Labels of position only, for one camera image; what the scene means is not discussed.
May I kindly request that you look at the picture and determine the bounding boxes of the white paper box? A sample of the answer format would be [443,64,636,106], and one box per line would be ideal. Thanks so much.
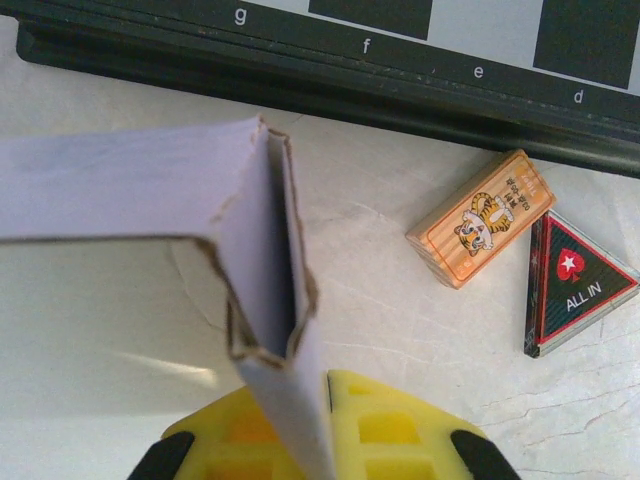
[0,114,337,480]

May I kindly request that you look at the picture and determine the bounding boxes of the wooden tiger print block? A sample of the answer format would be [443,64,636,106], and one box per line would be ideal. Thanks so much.
[405,148,558,291]

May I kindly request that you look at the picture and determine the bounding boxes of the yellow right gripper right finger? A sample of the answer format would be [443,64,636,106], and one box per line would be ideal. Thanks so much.
[325,368,524,480]

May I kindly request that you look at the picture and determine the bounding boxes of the black red triangular chip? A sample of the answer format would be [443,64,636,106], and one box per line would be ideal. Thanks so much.
[523,209,640,359]

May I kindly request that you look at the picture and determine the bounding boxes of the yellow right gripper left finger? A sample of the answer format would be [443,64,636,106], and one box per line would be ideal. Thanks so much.
[127,387,301,480]

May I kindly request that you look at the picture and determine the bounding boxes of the black and grey chessboard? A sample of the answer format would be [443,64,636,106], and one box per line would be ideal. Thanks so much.
[14,0,640,166]

